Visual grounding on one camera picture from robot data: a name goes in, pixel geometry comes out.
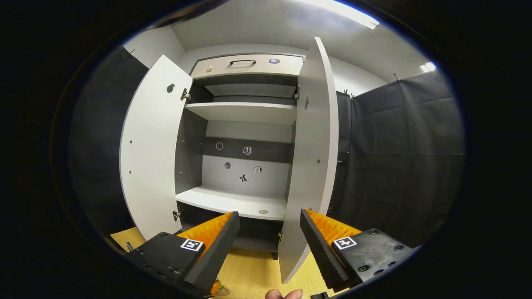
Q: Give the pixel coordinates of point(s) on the long ceiling light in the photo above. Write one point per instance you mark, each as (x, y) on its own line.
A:
(349, 12)

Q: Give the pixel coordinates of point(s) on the green label bottle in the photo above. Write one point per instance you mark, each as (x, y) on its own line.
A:
(217, 287)

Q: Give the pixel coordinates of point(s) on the round wooden coaster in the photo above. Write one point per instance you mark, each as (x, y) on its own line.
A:
(225, 292)

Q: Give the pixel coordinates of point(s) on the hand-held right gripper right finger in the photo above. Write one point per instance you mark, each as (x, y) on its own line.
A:
(322, 257)

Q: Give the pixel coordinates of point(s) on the white cabinet door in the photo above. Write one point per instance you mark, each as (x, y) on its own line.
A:
(309, 166)
(153, 158)

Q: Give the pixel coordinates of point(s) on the white cabinet drawer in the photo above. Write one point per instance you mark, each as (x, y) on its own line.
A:
(249, 71)

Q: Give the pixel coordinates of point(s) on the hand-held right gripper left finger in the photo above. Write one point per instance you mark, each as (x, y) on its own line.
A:
(216, 253)

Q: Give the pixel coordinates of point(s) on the black backdrop cloth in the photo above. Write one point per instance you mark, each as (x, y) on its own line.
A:
(407, 158)
(95, 145)

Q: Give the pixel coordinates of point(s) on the white and grey cabinet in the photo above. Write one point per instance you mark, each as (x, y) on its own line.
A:
(232, 199)

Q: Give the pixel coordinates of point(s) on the small ceiling light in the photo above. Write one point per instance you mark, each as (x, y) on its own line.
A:
(428, 66)

